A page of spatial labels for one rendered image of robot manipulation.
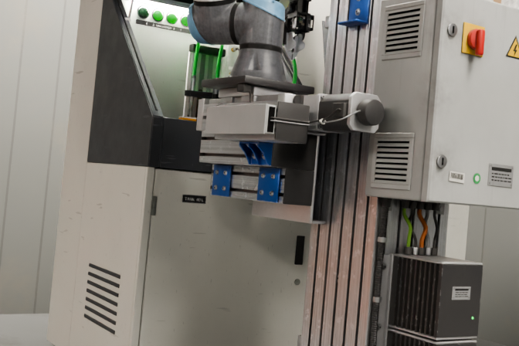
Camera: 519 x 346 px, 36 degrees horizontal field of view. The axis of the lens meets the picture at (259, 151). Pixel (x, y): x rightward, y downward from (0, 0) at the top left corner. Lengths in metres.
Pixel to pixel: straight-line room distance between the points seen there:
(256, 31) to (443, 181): 0.67
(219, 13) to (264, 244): 0.89
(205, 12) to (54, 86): 2.18
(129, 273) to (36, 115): 1.81
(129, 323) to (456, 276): 1.12
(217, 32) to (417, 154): 0.70
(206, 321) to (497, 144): 1.20
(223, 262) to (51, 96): 1.89
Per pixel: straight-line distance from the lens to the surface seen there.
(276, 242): 2.76
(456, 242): 3.28
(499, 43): 1.93
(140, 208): 2.55
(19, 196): 4.24
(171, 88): 3.15
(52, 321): 3.32
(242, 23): 2.16
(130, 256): 2.60
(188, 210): 2.58
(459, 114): 1.82
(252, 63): 2.12
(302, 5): 2.71
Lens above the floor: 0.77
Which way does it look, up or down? 2 degrees up
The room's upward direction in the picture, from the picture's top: 5 degrees clockwise
